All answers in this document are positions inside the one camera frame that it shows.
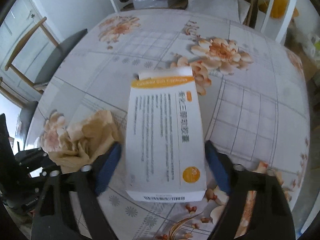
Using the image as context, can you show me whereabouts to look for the brown cardboard sheet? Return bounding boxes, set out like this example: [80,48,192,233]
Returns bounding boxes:
[236,0,260,28]

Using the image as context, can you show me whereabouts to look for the wooden chair dark seat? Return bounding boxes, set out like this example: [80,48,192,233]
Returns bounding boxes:
[5,17,88,94]
[0,76,39,140]

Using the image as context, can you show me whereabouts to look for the white bag green print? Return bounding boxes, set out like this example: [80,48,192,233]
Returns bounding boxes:
[304,31,320,53]

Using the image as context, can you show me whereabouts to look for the white desk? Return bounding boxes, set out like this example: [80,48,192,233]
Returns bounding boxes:
[91,0,299,44]

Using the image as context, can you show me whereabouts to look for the white door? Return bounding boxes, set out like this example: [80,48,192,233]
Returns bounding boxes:
[0,0,60,100]

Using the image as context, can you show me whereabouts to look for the white orange medicine box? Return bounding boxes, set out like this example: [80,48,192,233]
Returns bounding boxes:
[125,66,207,202]

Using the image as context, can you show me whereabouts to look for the floral checked tablecloth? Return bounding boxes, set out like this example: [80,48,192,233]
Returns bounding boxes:
[24,11,312,240]

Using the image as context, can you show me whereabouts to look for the brown paper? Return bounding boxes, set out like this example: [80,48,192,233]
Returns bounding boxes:
[46,110,123,174]

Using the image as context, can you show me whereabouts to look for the yellow plastic bag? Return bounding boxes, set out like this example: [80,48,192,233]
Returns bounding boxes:
[259,0,299,20]

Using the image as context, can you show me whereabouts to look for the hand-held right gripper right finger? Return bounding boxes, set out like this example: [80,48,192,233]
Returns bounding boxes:
[205,141,297,240]

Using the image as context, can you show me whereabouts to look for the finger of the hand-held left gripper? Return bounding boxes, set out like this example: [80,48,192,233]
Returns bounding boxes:
[14,147,62,178]

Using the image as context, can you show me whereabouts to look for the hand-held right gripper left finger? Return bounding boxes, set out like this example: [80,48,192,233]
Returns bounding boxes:
[31,142,123,240]

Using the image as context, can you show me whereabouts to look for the white plastic bags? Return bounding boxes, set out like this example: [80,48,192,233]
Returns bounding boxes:
[187,0,241,23]

